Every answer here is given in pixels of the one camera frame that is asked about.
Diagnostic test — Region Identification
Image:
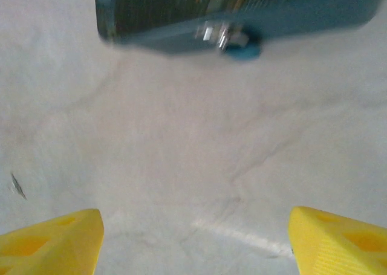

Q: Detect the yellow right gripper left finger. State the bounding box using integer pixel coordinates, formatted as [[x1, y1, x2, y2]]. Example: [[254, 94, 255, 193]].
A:
[[0, 208, 105, 275]]

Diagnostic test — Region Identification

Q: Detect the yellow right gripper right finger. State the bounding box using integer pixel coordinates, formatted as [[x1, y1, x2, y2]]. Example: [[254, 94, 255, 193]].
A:
[[287, 205, 387, 275]]

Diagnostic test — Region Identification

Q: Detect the silver box hasp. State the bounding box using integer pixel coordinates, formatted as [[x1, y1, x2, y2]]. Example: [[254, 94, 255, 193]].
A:
[[195, 20, 249, 51]]

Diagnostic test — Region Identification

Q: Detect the teal padlock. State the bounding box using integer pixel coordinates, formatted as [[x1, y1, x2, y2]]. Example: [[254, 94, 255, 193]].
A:
[[222, 27, 262, 62]]

